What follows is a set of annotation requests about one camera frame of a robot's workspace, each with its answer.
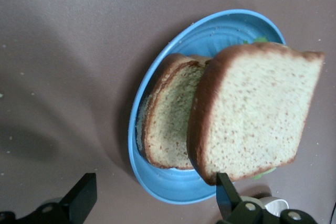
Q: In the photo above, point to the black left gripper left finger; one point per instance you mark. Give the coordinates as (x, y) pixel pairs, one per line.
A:
(81, 200)

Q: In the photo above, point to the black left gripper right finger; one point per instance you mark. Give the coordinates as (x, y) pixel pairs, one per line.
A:
(231, 203)

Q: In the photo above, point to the toasted brown bread slice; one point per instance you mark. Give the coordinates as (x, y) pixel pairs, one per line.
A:
(170, 119)
(257, 113)

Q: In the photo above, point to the green lettuce leaf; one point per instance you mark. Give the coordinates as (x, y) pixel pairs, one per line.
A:
(258, 40)

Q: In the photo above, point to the blue round plate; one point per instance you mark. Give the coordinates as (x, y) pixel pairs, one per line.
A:
(168, 184)

